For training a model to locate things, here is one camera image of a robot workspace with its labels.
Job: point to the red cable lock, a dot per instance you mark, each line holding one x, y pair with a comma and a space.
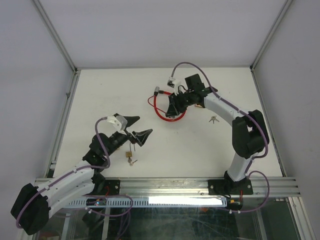
160, 109

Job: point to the large padlock keys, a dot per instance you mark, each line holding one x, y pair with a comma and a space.
214, 119

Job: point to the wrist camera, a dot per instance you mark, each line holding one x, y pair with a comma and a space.
174, 83
111, 119

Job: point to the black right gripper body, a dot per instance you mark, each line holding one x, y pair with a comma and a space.
185, 100

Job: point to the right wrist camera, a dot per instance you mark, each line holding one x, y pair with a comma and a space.
174, 83

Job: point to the small brass padlock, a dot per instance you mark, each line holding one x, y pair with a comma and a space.
129, 153

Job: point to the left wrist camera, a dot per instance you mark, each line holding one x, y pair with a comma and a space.
111, 119

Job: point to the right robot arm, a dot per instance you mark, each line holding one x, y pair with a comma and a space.
249, 133

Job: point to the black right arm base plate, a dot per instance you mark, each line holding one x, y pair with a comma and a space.
225, 187

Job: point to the white slotted cable duct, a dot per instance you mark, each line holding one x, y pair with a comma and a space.
148, 202

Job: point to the aluminium mounting rail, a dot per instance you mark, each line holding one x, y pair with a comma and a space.
280, 187

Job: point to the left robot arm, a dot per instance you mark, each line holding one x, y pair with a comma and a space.
35, 205

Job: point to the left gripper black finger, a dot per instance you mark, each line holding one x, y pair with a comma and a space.
124, 122
140, 138

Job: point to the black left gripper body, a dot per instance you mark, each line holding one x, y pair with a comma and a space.
117, 140

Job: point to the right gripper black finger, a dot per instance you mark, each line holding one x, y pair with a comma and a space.
172, 101
172, 112

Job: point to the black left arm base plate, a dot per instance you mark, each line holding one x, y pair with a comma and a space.
107, 187

